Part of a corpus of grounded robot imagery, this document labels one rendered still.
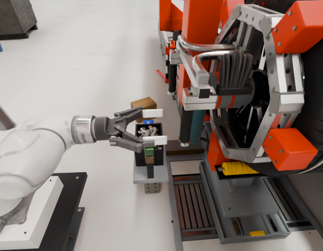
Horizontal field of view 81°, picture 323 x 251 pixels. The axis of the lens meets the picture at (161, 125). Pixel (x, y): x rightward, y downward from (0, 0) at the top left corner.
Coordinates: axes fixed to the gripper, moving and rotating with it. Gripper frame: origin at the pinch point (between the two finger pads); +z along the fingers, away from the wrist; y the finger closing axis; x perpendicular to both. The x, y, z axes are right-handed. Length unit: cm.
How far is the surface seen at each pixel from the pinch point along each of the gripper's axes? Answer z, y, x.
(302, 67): 37.0, 1.7, 18.5
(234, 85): 18.4, 4.3, 15.3
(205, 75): 11.4, 1.8, 17.2
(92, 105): -68, -142, -82
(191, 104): 8.3, 2.5, 9.0
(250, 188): 52, -11, -59
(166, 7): 28, -249, 0
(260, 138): 29.2, 7.5, -0.9
